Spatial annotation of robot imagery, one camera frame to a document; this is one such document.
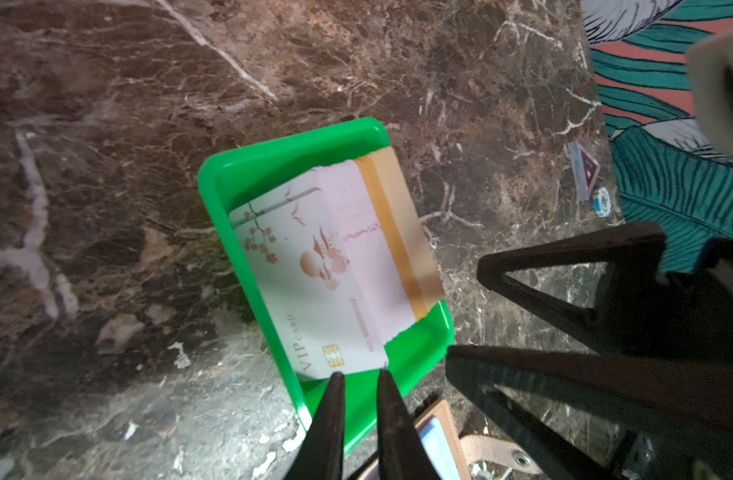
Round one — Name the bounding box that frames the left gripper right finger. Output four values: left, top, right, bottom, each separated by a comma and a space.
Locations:
376, 369, 439, 480

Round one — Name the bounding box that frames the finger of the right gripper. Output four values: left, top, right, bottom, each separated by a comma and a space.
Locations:
476, 222, 666, 354
445, 345, 733, 479

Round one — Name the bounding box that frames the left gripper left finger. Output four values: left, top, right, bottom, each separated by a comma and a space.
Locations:
284, 372, 346, 480

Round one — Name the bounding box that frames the tan leather card holder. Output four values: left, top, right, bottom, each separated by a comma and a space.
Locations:
414, 399, 542, 479

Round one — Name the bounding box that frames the green plastic card tray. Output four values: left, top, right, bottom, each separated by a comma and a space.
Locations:
198, 118, 454, 428

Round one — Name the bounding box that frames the small round white sticker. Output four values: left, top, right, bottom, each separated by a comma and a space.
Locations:
592, 187, 612, 218

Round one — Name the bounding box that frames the triangle marker sticker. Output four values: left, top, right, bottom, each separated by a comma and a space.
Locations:
568, 141, 600, 201

